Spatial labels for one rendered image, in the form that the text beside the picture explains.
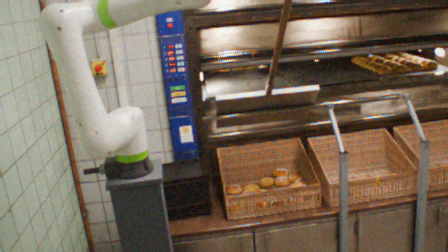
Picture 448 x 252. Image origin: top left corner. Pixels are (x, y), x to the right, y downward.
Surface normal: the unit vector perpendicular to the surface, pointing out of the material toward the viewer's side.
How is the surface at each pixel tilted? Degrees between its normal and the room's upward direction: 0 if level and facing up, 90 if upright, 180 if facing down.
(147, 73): 90
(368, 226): 90
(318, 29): 70
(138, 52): 90
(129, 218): 90
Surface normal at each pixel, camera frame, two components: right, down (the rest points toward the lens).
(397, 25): 0.07, -0.09
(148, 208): 0.18, 0.25
